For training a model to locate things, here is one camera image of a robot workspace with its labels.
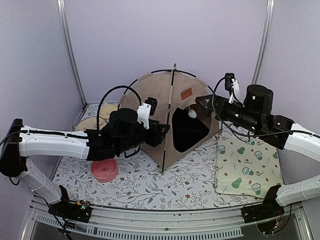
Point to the avocado print pet mat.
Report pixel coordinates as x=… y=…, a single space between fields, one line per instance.
x=246 y=167

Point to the floral table cloth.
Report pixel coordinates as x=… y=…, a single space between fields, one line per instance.
x=140 y=174

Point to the left aluminium frame post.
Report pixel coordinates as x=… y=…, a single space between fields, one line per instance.
x=61 y=7

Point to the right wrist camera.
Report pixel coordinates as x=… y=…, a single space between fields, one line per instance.
x=232 y=86

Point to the beige pet tent fabric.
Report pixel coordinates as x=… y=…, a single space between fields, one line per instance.
x=185 y=138

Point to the white pompom toy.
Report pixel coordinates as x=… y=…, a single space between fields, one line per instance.
x=192 y=113

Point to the black tent pole one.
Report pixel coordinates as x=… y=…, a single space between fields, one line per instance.
x=175 y=89

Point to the aluminium frame post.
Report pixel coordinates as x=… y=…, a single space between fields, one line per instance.
x=270 y=4
x=61 y=7

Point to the right aluminium frame post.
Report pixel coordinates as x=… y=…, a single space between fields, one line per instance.
x=270 y=4

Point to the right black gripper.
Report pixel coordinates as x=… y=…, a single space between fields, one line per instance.
x=207 y=111

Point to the black tent pole two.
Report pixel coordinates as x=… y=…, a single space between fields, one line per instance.
x=173 y=70

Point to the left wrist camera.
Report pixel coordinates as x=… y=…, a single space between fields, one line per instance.
x=145 y=110

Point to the front aluminium rail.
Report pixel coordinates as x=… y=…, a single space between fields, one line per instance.
x=200 y=215

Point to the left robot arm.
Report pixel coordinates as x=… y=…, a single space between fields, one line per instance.
x=22 y=142

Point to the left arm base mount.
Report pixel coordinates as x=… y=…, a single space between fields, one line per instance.
x=80 y=211

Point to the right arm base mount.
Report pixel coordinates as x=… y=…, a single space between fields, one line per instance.
x=258 y=212

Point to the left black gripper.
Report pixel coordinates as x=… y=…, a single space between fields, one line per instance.
x=156 y=136

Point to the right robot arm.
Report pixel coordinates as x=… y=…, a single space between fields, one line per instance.
x=291 y=137

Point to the cream cat-ear bowl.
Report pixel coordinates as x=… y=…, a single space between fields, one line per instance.
x=107 y=109

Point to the beige leaf plate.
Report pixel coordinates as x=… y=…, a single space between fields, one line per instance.
x=90 y=124

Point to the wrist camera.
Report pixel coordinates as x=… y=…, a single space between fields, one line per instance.
x=232 y=86
x=145 y=110

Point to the pink pet bowl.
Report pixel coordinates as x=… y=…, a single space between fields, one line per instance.
x=105 y=170

